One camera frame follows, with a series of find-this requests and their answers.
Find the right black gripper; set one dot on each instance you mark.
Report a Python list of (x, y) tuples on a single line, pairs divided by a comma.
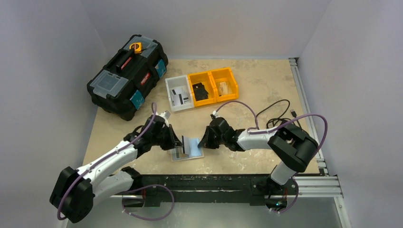
[(209, 137)]

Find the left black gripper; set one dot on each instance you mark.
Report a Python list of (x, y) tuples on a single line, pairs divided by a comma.
[(173, 140)]

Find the gold credit card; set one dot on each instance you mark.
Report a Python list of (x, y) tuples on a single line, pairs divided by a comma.
[(223, 87)]

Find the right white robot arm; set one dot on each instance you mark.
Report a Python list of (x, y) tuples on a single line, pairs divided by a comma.
[(291, 144)]

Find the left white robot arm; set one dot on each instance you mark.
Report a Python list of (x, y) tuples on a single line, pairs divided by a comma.
[(78, 190)]

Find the black and white cards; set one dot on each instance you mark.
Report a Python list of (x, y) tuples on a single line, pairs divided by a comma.
[(179, 96)]

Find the white plastic bin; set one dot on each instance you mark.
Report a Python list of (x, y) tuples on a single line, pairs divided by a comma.
[(179, 81)]

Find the right yellow plastic bin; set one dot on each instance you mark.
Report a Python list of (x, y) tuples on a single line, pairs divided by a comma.
[(224, 75)]

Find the yellow plastic bin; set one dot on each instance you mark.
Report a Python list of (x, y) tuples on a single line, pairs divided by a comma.
[(202, 77), (224, 75)]

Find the middle yellow plastic bin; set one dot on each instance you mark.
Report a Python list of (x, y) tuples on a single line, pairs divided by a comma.
[(202, 77)]

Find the black plastic toolbox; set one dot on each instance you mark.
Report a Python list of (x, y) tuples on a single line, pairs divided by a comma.
[(123, 84)]

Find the yellow tape measure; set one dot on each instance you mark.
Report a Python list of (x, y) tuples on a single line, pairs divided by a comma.
[(136, 47)]

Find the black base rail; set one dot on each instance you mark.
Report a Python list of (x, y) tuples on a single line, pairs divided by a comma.
[(254, 189)]

